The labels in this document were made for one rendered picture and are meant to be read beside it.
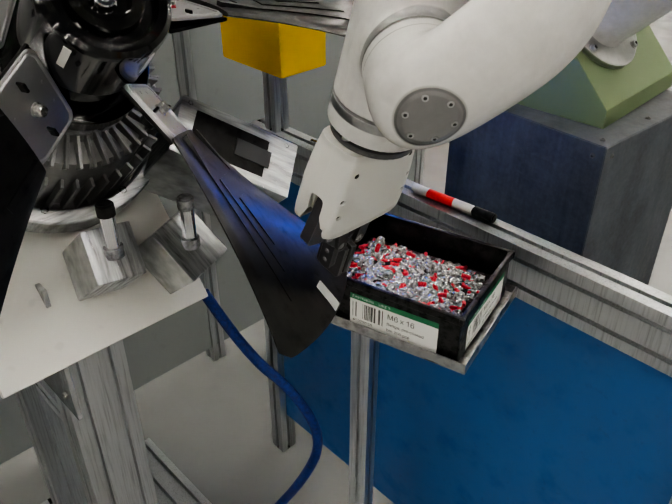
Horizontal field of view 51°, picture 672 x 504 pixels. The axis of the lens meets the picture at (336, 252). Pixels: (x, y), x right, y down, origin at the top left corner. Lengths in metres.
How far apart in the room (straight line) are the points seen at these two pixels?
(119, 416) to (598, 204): 0.79
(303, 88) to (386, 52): 1.42
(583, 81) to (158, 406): 1.34
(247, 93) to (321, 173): 1.18
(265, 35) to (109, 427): 0.64
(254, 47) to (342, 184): 0.64
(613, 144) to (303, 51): 0.50
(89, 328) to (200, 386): 1.17
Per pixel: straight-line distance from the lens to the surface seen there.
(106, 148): 0.78
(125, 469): 1.13
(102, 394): 1.01
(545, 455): 1.16
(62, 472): 1.42
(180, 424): 1.91
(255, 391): 1.96
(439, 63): 0.45
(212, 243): 0.83
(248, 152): 0.82
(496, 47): 0.45
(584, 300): 0.94
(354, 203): 0.61
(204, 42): 1.66
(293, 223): 0.75
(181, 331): 1.93
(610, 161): 1.14
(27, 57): 0.65
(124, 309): 0.86
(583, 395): 1.05
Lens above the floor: 1.36
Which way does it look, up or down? 33 degrees down
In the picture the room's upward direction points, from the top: straight up
